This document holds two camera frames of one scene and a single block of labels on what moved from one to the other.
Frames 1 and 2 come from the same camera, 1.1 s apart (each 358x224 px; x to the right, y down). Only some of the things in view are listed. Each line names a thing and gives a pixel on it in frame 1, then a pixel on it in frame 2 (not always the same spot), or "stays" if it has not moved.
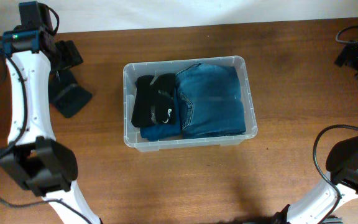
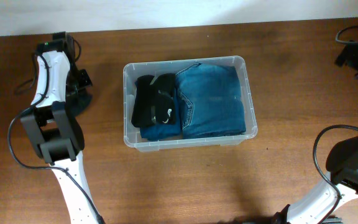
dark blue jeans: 210,101 stays
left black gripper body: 68,56 → 78,79
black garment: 155,103 stays
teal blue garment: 166,130 stays
